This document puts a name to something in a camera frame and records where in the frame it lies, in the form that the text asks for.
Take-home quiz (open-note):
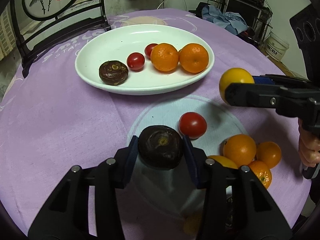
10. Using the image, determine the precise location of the blue clothes pile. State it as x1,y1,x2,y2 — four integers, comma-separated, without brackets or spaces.
201,5,249,35

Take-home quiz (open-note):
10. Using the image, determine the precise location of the yellow persimmon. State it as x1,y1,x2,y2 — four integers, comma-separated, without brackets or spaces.
207,155,238,169
219,68,255,103

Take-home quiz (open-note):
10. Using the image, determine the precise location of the framed persimmon painting screen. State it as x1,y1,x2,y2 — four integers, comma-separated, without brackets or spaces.
9,0,111,78

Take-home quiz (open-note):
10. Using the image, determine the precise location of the person's right hand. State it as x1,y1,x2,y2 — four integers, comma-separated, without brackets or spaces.
298,119,320,167

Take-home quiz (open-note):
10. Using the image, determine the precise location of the dark chestnut back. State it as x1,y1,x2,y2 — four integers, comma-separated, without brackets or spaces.
138,125,183,170

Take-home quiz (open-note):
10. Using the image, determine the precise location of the orange mandarin with stem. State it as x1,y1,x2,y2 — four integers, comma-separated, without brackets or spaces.
248,160,272,189

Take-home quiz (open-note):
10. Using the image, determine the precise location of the yellow persimmon back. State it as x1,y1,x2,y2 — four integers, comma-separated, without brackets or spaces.
219,68,255,103

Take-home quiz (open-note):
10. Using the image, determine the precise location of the yellow persimmon front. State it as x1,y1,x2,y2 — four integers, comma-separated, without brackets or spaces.
207,155,238,169

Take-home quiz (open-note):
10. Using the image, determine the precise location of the white plastic bucket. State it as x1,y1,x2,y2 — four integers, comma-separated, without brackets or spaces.
265,31,290,62

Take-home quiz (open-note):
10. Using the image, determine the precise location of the white oval plate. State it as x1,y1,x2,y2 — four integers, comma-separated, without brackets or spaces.
75,24,215,95

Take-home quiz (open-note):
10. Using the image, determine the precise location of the dark red plum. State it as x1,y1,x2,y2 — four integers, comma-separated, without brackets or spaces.
144,43,158,60

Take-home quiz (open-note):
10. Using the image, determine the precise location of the dark brown water chestnut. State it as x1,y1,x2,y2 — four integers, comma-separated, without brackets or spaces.
99,60,129,86

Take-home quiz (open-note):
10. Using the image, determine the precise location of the small smooth orange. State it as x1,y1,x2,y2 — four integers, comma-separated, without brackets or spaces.
222,134,257,167

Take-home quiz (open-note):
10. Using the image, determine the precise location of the red cherry tomato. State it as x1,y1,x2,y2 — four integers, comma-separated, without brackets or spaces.
178,112,207,139
126,52,145,71

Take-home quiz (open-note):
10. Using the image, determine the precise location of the large front mandarin orange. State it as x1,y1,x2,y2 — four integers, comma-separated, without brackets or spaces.
150,43,179,72

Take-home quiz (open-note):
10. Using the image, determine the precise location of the red cherry tomato back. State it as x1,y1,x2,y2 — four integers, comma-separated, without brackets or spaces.
178,112,207,139

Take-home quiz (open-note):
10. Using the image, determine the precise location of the purple tablecloth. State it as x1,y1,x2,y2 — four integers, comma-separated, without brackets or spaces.
1,9,311,233

